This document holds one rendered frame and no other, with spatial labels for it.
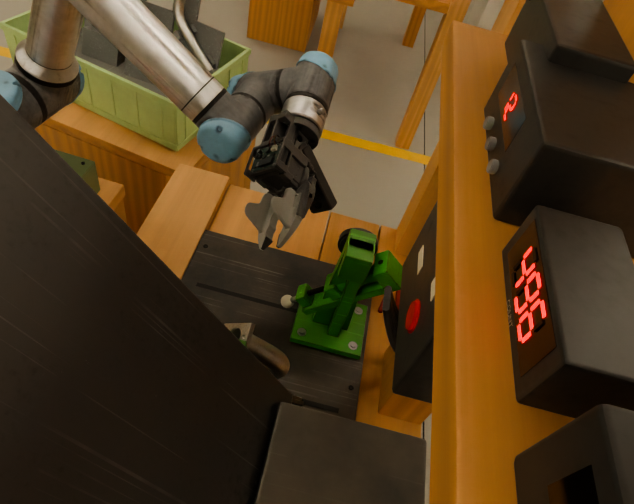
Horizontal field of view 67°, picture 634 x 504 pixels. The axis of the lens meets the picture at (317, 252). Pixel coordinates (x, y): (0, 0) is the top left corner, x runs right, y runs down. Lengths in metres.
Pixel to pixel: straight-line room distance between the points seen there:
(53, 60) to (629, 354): 1.07
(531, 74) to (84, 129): 1.39
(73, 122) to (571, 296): 1.54
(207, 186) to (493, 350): 1.05
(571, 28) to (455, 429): 0.36
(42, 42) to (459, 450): 1.02
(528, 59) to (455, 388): 0.28
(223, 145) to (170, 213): 0.46
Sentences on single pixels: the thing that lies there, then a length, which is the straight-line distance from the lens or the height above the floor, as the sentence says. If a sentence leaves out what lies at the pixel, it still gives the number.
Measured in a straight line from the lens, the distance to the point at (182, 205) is 1.23.
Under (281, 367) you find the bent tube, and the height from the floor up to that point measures 1.14.
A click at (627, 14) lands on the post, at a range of 0.56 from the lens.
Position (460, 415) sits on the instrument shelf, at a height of 1.54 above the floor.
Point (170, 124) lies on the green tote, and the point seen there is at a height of 0.88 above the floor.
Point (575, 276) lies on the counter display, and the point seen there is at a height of 1.59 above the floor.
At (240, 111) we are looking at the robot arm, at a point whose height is 1.32.
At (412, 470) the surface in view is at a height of 1.24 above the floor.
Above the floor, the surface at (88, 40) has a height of 0.89.
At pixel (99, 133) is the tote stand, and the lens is 1.63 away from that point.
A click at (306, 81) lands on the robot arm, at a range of 0.84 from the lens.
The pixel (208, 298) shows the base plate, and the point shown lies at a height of 0.90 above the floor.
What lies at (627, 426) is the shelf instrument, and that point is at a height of 1.61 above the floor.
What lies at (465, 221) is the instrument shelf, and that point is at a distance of 0.38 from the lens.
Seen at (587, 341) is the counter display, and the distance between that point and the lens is 0.29.
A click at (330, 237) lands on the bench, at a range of 1.24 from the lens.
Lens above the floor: 1.78
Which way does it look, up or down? 49 degrees down
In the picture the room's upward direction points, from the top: 17 degrees clockwise
